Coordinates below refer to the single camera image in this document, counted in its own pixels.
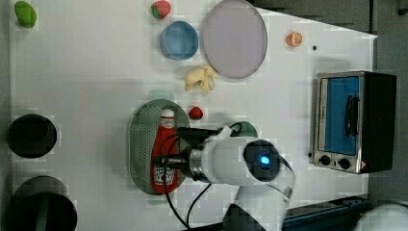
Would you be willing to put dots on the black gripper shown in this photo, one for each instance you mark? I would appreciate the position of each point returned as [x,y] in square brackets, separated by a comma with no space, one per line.
[183,161]

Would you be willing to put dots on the red ketchup bottle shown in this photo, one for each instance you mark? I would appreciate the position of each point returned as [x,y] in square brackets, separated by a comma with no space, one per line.
[164,178]

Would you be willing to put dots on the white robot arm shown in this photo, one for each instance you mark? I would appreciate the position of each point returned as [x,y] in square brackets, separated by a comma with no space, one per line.
[264,178]

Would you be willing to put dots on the green oval strainer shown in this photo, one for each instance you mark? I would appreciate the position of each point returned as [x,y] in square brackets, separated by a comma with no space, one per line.
[142,131]

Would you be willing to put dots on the small red strawberry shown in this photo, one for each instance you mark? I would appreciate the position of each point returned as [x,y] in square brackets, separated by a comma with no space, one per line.
[196,113]

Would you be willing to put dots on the green mug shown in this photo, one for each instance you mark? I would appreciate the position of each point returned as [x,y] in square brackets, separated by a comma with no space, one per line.
[243,129]

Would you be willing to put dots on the peeled banana toy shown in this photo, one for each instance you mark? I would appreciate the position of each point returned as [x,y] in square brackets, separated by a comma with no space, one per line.
[203,76]

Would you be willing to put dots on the blue bowl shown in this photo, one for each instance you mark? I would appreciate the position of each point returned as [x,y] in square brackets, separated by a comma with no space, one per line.
[179,41]

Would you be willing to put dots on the large purple plate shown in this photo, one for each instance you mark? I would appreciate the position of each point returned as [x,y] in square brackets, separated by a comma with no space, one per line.
[235,38]

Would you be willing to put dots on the large red strawberry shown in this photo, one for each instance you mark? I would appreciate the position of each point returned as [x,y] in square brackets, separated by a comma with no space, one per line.
[160,9]

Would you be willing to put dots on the orange slice toy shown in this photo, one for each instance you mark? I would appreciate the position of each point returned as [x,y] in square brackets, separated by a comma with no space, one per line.
[294,39]

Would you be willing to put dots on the silver toaster oven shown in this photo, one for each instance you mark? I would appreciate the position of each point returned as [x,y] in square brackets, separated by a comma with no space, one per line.
[355,121]

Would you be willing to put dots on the green mango toy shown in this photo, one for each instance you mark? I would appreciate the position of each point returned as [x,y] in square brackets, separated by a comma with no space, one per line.
[25,14]

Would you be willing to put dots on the blue metal frame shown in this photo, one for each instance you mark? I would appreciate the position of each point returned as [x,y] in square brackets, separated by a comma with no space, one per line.
[334,215]

